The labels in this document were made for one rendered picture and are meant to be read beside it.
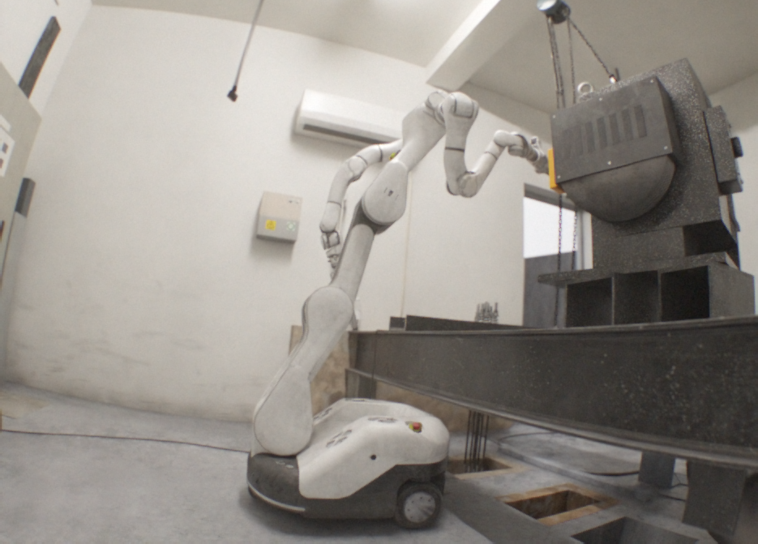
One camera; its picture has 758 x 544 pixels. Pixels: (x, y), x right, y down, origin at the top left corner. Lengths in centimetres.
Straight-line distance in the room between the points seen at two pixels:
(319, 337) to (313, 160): 185
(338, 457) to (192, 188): 210
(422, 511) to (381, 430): 31
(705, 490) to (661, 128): 103
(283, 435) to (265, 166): 200
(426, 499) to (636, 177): 120
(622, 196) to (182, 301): 241
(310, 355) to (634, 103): 134
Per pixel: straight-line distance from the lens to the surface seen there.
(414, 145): 163
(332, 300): 134
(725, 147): 152
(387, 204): 145
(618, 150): 148
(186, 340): 274
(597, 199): 146
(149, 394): 281
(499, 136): 169
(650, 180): 140
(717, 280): 137
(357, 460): 125
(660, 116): 147
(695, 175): 150
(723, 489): 88
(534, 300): 818
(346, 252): 143
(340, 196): 175
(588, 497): 189
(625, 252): 151
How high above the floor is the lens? 60
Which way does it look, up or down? 11 degrees up
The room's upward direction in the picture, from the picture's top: 5 degrees clockwise
